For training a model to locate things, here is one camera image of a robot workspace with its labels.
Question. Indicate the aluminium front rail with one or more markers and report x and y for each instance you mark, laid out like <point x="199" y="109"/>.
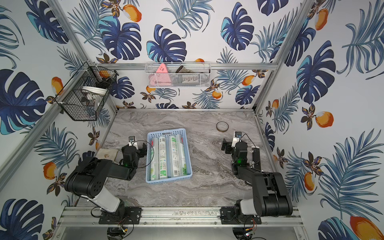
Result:
<point x="172" y="217"/>

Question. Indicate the white wire wall basket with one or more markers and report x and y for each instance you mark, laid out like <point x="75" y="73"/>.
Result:
<point x="199" y="78"/>

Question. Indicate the brown item in basket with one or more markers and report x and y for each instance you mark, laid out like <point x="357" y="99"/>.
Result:
<point x="183" y="70"/>

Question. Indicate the white bowl in basket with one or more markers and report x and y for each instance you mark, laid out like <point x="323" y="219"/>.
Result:
<point x="93" y="91"/>

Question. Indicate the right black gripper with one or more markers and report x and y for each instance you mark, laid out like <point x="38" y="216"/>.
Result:
<point x="229" y="147"/>

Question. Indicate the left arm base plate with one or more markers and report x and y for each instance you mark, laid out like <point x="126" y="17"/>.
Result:
<point x="130" y="215"/>

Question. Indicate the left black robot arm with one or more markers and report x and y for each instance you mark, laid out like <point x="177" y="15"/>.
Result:
<point x="89" y="177"/>

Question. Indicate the pink triangular item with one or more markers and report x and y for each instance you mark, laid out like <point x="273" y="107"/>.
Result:
<point x="160" y="78"/>

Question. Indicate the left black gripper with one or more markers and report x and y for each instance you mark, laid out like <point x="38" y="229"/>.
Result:
<point x="141" y="149"/>

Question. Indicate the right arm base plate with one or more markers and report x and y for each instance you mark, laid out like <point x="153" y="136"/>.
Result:
<point x="233" y="216"/>

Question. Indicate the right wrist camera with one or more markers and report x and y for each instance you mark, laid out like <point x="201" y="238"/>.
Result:
<point x="237" y="137"/>

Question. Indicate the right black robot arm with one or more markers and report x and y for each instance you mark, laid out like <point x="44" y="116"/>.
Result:
<point x="270" y="196"/>

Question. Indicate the plastic wrap roll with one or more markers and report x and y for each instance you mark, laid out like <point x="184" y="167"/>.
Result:
<point x="163" y="174"/>
<point x="181" y="153"/>
<point x="154" y="170"/>
<point x="174" y="157"/>

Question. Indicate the black wire wall basket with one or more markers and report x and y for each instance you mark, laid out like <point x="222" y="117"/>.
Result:
<point x="81" y="107"/>

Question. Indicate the light blue plastic basket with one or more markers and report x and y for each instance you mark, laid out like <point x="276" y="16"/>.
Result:
<point x="167" y="134"/>

